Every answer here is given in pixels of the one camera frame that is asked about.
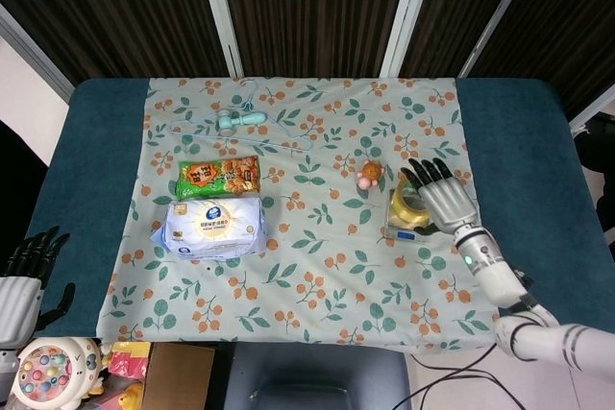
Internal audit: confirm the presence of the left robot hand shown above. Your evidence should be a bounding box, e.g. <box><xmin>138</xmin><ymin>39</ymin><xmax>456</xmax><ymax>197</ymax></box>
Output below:
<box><xmin>0</xmin><ymin>226</ymin><xmax>77</xmax><ymax>338</ymax></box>

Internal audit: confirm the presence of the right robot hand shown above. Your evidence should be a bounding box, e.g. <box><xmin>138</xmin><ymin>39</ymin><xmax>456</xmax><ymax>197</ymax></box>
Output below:
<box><xmin>400</xmin><ymin>157</ymin><xmax>482</xmax><ymax>236</ymax></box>

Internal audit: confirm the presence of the yellow tape roll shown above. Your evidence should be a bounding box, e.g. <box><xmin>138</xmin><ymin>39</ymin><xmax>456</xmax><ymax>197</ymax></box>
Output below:
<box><xmin>388</xmin><ymin>183</ymin><xmax>436</xmax><ymax>231</ymax></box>

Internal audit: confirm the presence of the grey digital scale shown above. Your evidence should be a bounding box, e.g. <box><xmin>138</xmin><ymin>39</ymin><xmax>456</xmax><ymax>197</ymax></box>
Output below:
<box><xmin>382</xmin><ymin>188</ymin><xmax>441</xmax><ymax>243</ymax></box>

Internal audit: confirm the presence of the orange pink turtle toy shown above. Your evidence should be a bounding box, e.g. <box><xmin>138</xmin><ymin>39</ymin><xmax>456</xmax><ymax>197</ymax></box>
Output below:
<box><xmin>356</xmin><ymin>159</ymin><xmax>384</xmax><ymax>190</ymax></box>

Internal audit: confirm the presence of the white fishing game toy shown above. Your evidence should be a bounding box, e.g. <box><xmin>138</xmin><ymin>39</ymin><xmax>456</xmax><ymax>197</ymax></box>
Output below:
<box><xmin>13</xmin><ymin>336</ymin><xmax>108</xmax><ymax>410</ymax></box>

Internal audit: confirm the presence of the blue table cover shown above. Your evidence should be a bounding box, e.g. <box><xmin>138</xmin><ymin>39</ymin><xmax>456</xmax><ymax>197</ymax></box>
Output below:
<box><xmin>0</xmin><ymin>76</ymin><xmax>615</xmax><ymax>349</ymax></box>

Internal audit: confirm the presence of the pink yellow toy package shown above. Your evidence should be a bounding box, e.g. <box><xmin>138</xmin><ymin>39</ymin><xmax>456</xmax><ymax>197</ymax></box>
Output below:
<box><xmin>106</xmin><ymin>340</ymin><xmax>153</xmax><ymax>385</ymax></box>

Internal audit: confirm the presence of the floral tablecloth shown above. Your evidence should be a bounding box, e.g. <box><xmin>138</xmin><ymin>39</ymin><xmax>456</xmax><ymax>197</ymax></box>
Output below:
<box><xmin>95</xmin><ymin>76</ymin><xmax>504</xmax><ymax>351</ymax></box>

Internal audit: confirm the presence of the yellow duck toy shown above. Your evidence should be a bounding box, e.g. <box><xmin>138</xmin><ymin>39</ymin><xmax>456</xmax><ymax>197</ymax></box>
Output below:
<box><xmin>112</xmin><ymin>381</ymin><xmax>145</xmax><ymax>410</ymax></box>

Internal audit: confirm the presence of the brown cardboard box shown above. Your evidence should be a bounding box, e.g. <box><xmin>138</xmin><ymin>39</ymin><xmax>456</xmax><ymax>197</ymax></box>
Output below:
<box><xmin>142</xmin><ymin>342</ymin><xmax>216</xmax><ymax>410</ymax></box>

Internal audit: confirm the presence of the white blue wipes pack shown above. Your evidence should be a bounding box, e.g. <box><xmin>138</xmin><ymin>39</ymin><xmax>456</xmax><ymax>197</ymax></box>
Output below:
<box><xmin>148</xmin><ymin>194</ymin><xmax>267</xmax><ymax>262</ymax></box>

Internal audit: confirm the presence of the dark blue chair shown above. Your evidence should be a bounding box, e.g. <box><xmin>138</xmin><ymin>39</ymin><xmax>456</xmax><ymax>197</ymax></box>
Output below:
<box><xmin>224</xmin><ymin>342</ymin><xmax>410</xmax><ymax>410</ymax></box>

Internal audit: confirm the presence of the green orange snack bag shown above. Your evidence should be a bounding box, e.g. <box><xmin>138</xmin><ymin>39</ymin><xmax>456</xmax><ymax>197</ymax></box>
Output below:
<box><xmin>174</xmin><ymin>155</ymin><xmax>262</xmax><ymax>202</ymax></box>

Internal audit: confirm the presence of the black cable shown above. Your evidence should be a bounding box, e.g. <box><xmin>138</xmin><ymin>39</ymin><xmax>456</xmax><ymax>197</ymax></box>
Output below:
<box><xmin>410</xmin><ymin>342</ymin><xmax>529</xmax><ymax>410</ymax></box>

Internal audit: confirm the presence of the light blue wire hanger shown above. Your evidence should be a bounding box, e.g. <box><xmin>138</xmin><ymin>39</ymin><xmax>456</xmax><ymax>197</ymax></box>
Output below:
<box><xmin>171</xmin><ymin>79</ymin><xmax>316</xmax><ymax>156</ymax></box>

